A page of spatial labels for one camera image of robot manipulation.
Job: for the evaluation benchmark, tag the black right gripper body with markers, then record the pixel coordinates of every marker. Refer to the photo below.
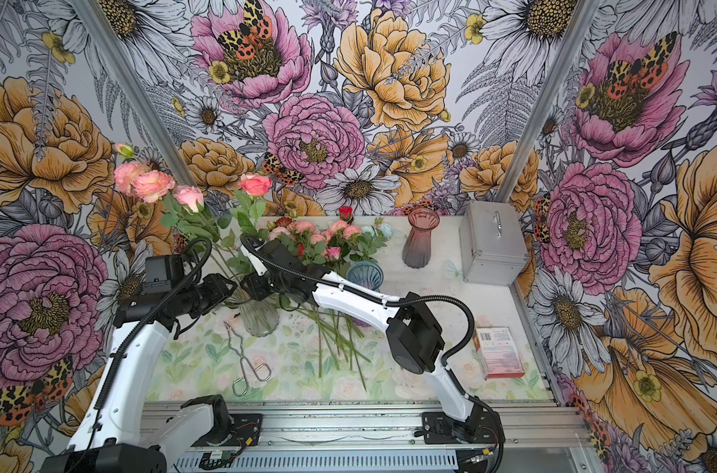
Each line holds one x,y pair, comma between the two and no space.
264,286

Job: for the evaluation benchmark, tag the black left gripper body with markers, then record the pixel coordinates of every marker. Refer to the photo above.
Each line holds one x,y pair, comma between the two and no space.
201,299

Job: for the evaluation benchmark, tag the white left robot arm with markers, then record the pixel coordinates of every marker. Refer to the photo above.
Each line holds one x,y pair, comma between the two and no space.
109,437

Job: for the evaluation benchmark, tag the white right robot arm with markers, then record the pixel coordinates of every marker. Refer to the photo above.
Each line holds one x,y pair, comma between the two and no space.
413,334

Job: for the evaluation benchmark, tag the clear glass vase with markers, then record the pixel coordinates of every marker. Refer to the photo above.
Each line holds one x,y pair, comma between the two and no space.
259,318

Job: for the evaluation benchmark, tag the blue purple glass vase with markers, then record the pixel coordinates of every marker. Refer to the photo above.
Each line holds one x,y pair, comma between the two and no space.
366,274

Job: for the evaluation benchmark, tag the dark pink glass vase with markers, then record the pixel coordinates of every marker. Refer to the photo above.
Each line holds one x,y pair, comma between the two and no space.
417,248

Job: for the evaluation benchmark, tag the pink flower stems on table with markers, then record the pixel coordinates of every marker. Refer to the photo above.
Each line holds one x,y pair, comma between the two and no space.
335,245

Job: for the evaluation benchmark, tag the floral table mat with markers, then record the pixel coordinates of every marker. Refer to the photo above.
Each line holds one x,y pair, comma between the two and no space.
265,352

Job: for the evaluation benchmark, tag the metal scissors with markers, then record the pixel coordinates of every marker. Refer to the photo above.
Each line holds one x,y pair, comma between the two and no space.
260,372

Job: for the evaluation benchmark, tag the grey metal box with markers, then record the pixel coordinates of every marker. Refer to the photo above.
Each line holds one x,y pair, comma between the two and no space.
493,248

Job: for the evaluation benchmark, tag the red small box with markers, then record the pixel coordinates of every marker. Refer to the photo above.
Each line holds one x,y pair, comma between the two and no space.
498,353

